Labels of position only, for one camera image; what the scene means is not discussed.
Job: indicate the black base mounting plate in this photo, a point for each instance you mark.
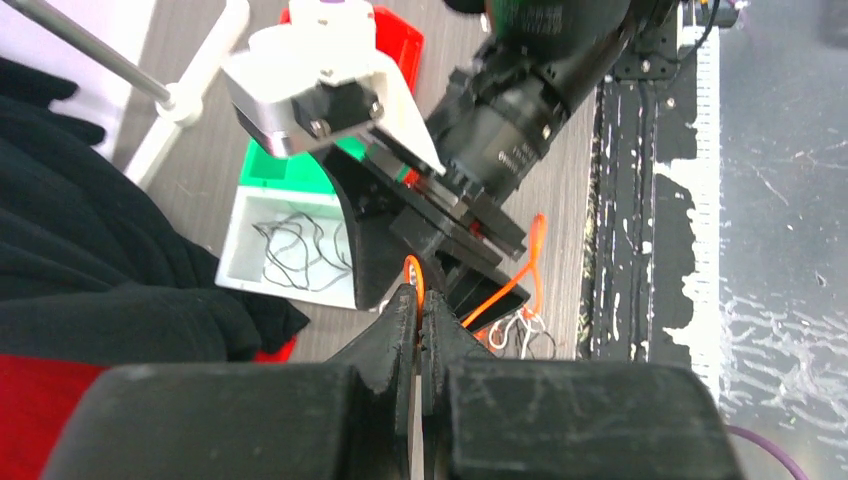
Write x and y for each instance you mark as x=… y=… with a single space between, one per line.
x=639 y=238

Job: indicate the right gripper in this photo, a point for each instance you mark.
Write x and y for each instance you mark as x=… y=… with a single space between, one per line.
x=389 y=204

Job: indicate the white clothes rack stand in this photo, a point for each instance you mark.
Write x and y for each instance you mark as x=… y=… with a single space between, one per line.
x=179 y=105

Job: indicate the green plastic bin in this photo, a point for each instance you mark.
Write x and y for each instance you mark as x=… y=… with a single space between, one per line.
x=299 y=173

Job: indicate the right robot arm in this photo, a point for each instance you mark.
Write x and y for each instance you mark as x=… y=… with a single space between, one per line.
x=494 y=123

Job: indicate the white plastic bin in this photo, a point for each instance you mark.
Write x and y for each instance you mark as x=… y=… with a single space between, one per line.
x=288 y=244

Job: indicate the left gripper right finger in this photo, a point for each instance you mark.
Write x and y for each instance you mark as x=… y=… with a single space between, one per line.
x=497 y=418

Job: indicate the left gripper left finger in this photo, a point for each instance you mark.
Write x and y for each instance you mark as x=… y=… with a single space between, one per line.
x=345 y=418

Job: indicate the red plastic bin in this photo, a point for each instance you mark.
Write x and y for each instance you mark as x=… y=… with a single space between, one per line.
x=397 y=40

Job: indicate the red t-shirt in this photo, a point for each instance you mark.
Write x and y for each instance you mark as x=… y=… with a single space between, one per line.
x=40 y=411

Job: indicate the black t-shirt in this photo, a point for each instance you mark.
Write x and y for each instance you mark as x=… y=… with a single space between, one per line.
x=91 y=269

